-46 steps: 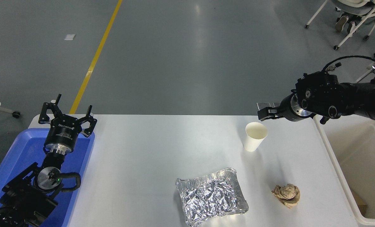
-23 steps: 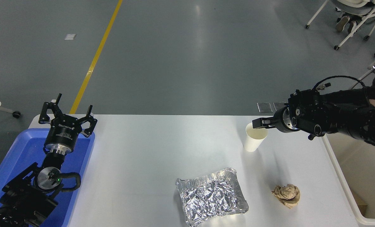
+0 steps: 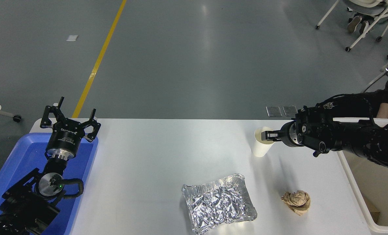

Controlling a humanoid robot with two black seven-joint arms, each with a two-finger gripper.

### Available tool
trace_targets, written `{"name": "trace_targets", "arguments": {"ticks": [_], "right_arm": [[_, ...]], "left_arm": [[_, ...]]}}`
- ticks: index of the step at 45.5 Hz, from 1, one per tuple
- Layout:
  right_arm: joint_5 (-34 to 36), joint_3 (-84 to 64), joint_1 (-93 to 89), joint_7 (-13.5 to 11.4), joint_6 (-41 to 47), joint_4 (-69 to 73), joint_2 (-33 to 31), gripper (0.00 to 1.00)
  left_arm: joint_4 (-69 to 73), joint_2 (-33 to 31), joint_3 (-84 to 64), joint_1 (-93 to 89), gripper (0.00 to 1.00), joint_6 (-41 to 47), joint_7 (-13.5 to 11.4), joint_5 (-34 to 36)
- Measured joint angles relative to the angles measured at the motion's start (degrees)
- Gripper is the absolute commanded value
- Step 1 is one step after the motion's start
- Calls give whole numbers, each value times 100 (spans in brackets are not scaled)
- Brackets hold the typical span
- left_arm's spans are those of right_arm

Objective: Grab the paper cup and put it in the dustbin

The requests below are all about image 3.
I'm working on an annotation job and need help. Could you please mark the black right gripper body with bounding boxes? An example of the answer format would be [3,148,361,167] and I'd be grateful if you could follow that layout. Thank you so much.
[279,120,299,148]

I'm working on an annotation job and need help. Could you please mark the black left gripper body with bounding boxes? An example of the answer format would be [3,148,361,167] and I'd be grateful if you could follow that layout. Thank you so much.
[46,118,86,155]

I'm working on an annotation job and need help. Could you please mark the white paper cup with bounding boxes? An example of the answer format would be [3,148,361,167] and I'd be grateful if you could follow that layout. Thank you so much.
[251,126,277,158]

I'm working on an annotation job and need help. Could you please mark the grey floor socket plate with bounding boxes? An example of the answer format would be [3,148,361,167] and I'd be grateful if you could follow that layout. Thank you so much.
[266,106,283,117]
[283,105,299,117]

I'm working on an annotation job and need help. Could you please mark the blue plastic tray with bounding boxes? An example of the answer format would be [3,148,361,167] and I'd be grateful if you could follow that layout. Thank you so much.
[0,132,99,235]

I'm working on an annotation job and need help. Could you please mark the crumpled tan paper ball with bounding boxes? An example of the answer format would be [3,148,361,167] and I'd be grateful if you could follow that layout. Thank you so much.
[281,190,311,216]

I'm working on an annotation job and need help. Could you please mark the crumpled silver foil tray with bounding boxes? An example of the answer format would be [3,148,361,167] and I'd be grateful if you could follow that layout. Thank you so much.
[181,173,258,235]

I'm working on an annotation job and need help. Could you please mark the large pale plastic bin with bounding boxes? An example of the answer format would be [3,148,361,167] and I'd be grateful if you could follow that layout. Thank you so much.
[333,117,388,234]

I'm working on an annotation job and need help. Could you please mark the seated person's legs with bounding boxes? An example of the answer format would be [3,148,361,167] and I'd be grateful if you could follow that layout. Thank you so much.
[347,7,374,35]

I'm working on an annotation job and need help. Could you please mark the white wheeled chair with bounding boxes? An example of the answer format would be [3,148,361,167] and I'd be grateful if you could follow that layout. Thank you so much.
[315,0,388,53]

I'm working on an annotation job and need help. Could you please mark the white chair frame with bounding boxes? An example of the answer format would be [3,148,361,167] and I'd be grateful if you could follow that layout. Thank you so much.
[362,41,388,93]

